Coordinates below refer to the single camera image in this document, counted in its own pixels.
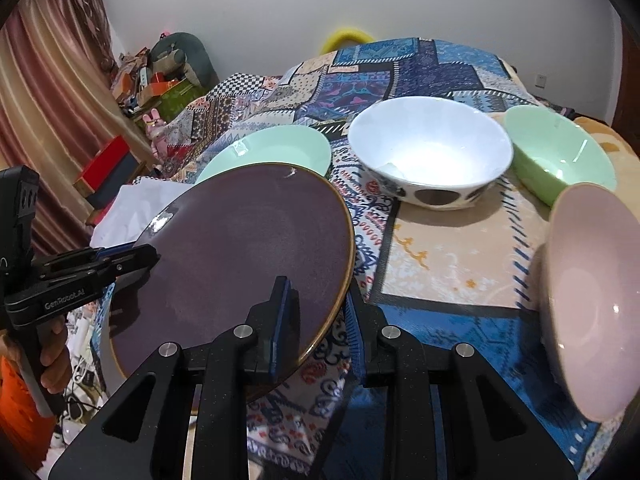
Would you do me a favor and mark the dark purple plate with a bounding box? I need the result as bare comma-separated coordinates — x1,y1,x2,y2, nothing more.
100,164,355,393

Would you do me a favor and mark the pink bowl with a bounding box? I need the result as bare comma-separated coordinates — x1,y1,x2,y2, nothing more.
539,183,639,422

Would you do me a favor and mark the white bowl with black spots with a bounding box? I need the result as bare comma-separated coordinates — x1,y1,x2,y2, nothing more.
347,96,514,210

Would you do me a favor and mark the light green bowl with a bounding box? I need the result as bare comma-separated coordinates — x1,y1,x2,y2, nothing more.
503,105,617,207

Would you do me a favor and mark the person's left hand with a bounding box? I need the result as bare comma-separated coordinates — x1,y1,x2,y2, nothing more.
0,314,73,395

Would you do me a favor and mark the white cloth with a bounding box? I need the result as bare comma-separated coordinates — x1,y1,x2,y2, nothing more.
90,177,192,248

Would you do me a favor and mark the red box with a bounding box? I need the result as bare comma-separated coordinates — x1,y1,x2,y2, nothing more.
74,136,129,196

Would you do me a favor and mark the pink bunny toy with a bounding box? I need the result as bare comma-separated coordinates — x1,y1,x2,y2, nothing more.
142,108,167,140

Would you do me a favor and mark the striped pink curtain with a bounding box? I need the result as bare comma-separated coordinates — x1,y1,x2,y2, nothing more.
1,0,153,255

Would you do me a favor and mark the green cardboard box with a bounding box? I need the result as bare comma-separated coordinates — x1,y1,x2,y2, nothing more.
154,79,207,122

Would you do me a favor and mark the light green plate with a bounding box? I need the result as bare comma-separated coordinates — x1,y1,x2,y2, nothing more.
195,125,332,184

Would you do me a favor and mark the yellow round object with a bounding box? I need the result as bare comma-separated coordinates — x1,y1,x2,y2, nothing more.
320,27,374,55

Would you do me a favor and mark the wall power outlet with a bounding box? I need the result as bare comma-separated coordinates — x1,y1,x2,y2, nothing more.
535,74,547,88

